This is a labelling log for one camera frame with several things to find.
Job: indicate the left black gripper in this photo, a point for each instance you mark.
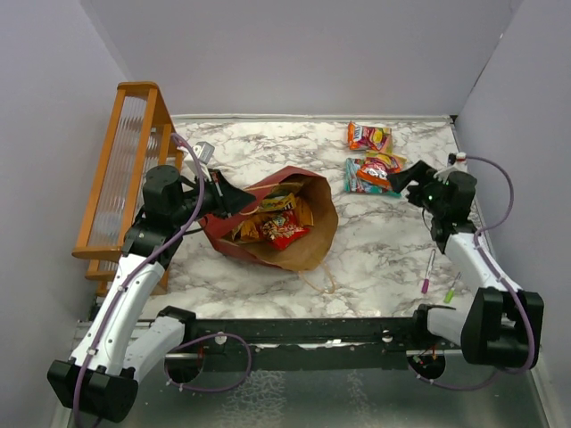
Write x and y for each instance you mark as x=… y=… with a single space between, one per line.
x=227 y=197

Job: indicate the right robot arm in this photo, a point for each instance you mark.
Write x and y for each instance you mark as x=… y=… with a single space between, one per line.
x=503 y=325

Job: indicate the orange white snack packet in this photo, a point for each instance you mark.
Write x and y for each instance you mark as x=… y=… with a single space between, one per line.
x=377 y=166

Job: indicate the red snack packet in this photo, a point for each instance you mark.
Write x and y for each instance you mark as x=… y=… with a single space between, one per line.
x=283 y=229

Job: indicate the orange crumpled chips bag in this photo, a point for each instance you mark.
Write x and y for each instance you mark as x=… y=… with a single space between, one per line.
x=249 y=231

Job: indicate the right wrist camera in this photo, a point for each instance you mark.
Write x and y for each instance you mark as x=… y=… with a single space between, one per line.
x=456 y=162

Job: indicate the red brown paper bag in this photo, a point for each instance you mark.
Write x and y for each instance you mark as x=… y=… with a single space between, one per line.
x=314 y=209

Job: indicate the wooden rack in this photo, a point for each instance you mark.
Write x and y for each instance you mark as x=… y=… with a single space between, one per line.
x=137 y=139

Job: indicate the colourful Fox's fruits bag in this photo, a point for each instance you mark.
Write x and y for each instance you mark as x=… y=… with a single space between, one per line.
x=367 y=138

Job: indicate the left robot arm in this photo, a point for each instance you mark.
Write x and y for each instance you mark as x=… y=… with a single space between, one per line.
x=101 y=377

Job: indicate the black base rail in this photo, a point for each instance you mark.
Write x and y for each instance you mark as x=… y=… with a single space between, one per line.
x=298 y=344

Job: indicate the green marker pen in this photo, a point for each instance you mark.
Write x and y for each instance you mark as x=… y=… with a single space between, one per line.
x=451 y=290

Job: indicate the pink marker pen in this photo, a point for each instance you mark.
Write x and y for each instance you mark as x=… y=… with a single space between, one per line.
x=428 y=273

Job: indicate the yellow M&M's bag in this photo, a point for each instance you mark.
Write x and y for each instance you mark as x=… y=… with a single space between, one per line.
x=277 y=202

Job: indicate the green Fox's candy bag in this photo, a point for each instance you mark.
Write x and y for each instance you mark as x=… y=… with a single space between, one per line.
x=354 y=184

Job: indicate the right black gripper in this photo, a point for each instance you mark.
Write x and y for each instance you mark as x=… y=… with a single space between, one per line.
x=418 y=172

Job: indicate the gold crispy snack bag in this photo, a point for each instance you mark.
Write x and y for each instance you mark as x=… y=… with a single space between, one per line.
x=292 y=185

